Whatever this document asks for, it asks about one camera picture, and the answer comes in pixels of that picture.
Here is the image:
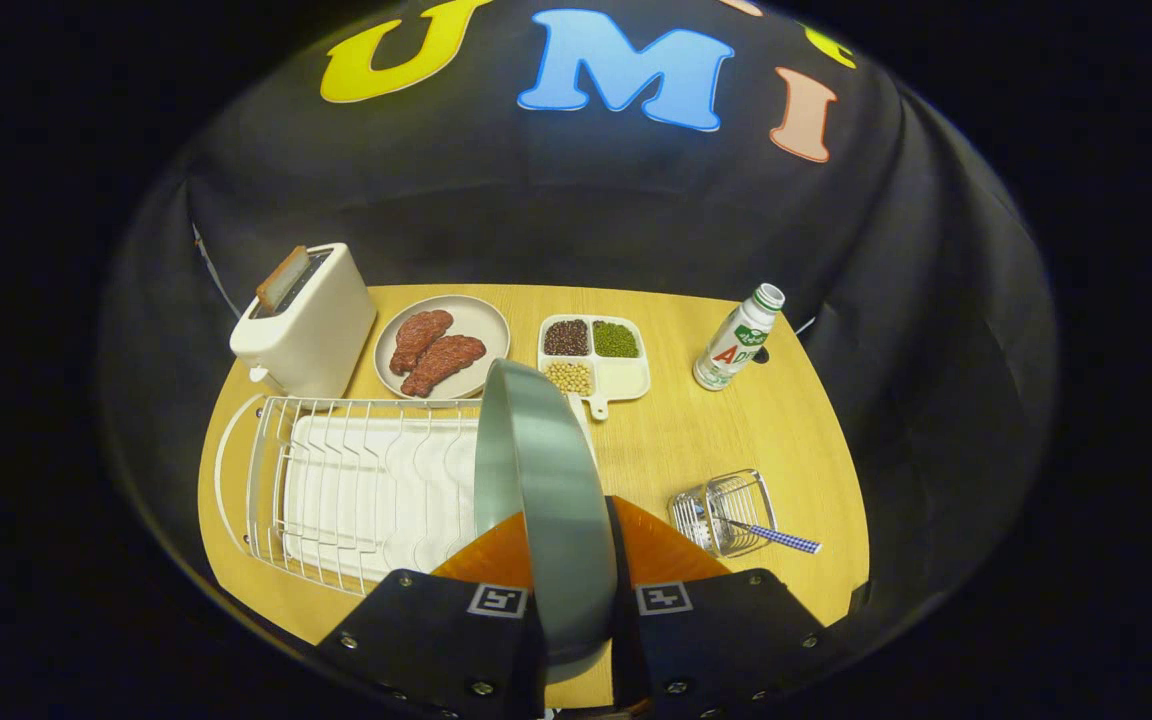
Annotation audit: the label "red meat piece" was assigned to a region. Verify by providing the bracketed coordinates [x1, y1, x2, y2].
[400, 335, 488, 399]
[389, 309, 455, 376]

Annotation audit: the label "white divided tray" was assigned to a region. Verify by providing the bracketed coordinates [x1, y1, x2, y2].
[537, 314, 652, 421]

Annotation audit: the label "beige round plate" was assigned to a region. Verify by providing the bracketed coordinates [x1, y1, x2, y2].
[373, 294, 512, 401]

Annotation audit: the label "green mung beans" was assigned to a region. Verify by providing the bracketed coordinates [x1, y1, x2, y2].
[593, 320, 640, 359]

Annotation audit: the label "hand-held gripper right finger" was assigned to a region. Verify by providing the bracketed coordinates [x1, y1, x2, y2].
[604, 495, 837, 720]

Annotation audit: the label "brown toast slice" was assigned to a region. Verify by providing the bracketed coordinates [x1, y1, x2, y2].
[256, 246, 311, 313]

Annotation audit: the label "pale green plate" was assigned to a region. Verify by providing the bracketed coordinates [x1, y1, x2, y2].
[474, 358, 609, 669]

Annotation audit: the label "white toaster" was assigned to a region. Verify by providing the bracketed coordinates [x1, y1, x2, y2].
[229, 243, 378, 399]

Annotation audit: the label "white wire dish rack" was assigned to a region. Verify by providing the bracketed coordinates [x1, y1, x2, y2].
[214, 393, 497, 598]

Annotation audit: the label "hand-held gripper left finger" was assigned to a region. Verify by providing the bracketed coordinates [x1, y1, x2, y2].
[316, 510, 547, 720]

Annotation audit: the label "dark red beans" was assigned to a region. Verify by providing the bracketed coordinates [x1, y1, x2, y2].
[544, 319, 591, 357]

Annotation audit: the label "yellow soybeans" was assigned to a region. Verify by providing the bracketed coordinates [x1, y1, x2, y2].
[545, 361, 594, 396]

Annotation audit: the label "white drink bottle green cap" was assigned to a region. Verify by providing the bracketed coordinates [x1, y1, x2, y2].
[692, 283, 786, 392]

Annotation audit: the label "small wire basket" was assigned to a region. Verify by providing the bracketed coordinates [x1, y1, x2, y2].
[668, 469, 779, 559]

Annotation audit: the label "blue checked handle spoon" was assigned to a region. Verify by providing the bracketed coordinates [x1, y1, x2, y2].
[696, 500, 823, 555]

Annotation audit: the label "black backdrop cloth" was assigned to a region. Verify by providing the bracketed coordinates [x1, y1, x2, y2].
[101, 0, 1057, 661]

